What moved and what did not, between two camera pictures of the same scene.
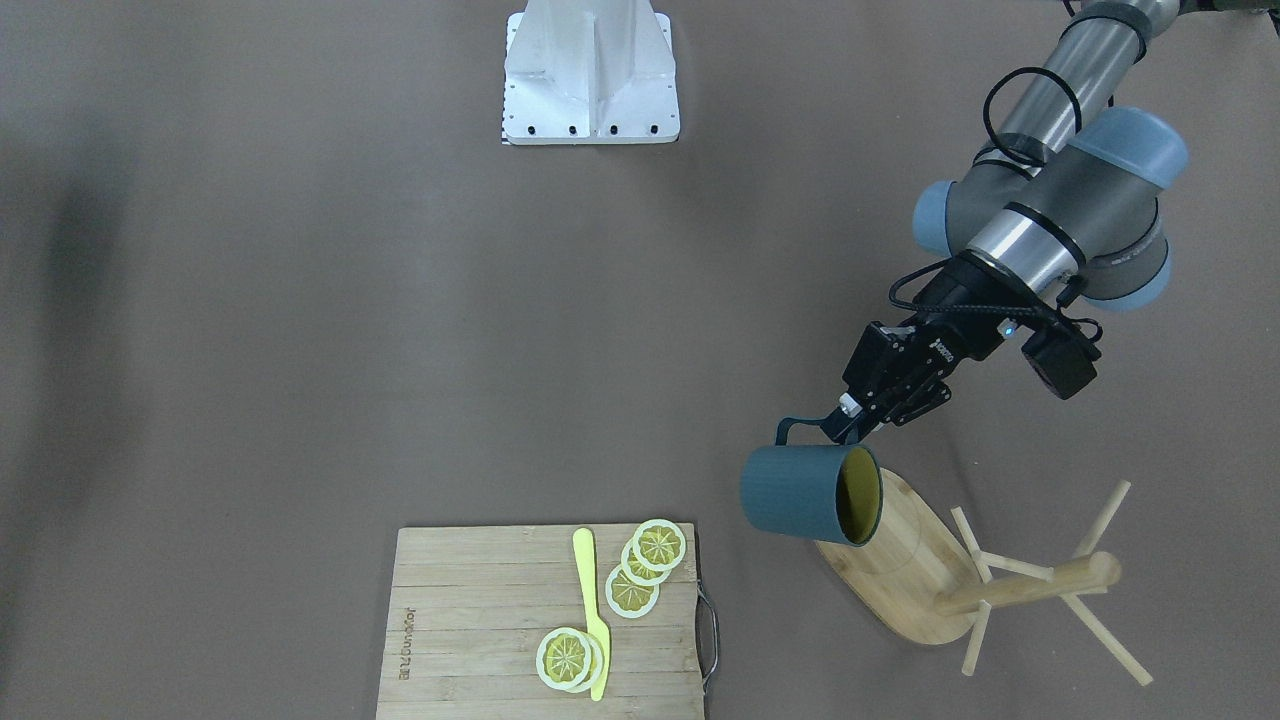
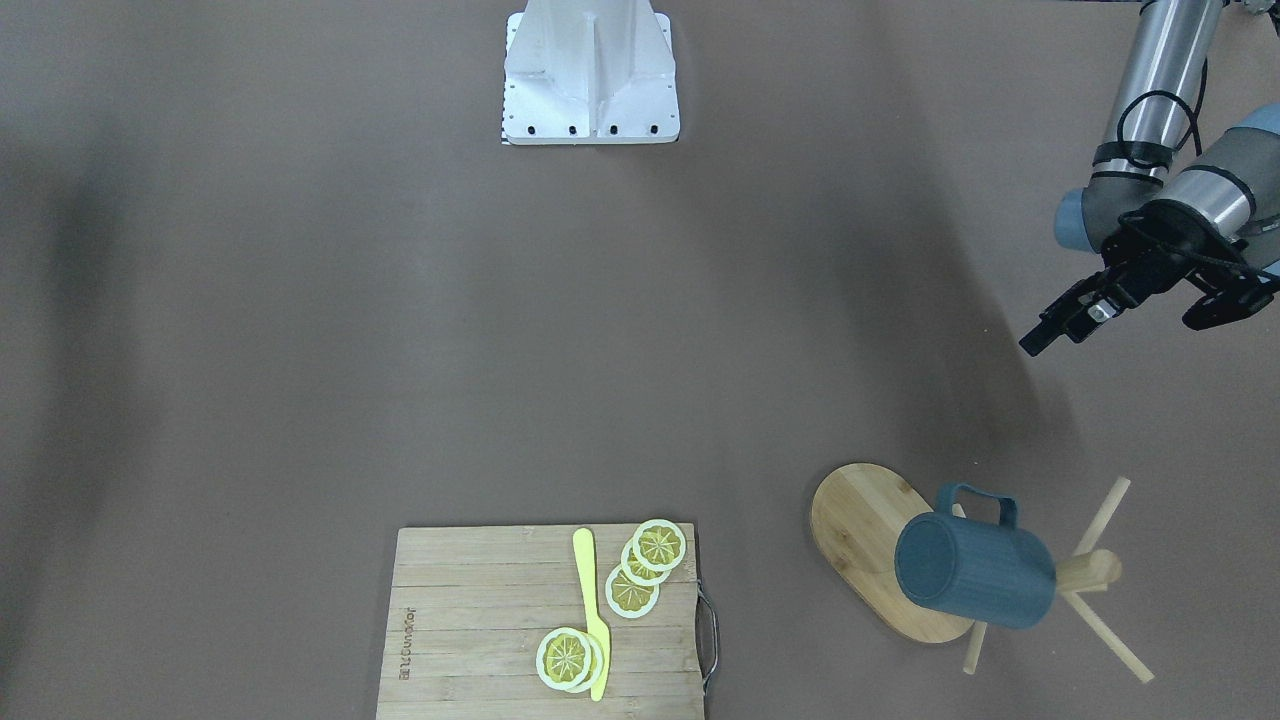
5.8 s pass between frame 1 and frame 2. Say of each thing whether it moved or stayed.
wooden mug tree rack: stayed
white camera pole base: stayed
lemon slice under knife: stayed
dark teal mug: moved
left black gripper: moved
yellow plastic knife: stayed
